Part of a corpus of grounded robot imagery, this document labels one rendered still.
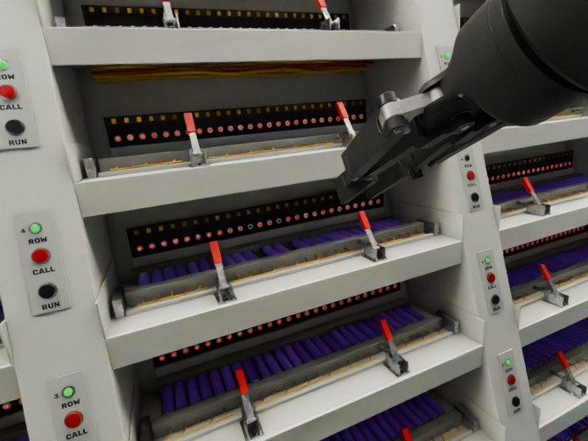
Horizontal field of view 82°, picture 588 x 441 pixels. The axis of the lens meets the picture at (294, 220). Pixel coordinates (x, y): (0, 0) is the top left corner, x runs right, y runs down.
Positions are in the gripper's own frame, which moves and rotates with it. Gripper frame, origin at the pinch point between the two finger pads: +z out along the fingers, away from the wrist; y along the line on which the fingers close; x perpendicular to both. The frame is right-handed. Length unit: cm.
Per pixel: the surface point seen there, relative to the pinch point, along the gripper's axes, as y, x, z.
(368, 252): 11.1, -6.3, 22.8
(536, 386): 50, -44, 36
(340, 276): 3.7, -9.0, 20.8
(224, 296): -14.7, -7.3, 22.9
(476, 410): 30, -42, 33
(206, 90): -8.3, 34.1, 31.9
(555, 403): 49, -47, 31
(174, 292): -21.5, -4.6, 27.0
